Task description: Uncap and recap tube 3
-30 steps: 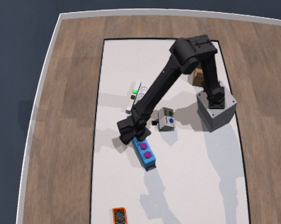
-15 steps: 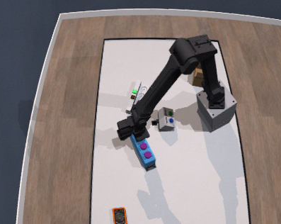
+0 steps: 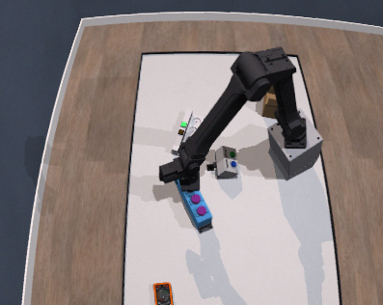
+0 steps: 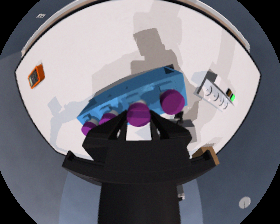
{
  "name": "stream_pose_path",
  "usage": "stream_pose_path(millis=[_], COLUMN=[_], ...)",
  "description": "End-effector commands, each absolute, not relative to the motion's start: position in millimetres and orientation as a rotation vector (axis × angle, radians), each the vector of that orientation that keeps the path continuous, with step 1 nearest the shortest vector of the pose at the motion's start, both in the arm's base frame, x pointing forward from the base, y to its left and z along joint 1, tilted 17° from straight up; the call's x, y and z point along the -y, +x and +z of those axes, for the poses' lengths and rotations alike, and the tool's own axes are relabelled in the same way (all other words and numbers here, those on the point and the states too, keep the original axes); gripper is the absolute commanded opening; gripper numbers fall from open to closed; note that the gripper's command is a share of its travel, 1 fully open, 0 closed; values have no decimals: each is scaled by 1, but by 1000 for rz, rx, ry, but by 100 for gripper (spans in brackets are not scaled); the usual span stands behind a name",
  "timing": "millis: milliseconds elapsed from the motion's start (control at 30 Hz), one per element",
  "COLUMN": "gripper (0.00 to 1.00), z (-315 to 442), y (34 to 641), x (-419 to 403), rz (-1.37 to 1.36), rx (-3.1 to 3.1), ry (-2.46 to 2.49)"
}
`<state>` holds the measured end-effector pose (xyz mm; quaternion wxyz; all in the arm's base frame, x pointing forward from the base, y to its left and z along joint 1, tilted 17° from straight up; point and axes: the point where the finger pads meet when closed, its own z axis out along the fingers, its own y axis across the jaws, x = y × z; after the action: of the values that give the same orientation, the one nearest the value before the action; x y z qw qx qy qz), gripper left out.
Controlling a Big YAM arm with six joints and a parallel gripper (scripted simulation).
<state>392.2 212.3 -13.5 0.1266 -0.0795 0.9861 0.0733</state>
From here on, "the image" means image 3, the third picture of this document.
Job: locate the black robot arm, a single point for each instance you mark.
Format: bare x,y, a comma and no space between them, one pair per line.
254,68

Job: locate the purple round cap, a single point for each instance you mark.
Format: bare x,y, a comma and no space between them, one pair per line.
201,210
195,198

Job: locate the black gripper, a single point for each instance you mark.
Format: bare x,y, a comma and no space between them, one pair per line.
194,184

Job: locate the small brown cardboard box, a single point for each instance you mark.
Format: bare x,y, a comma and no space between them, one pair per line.
270,104

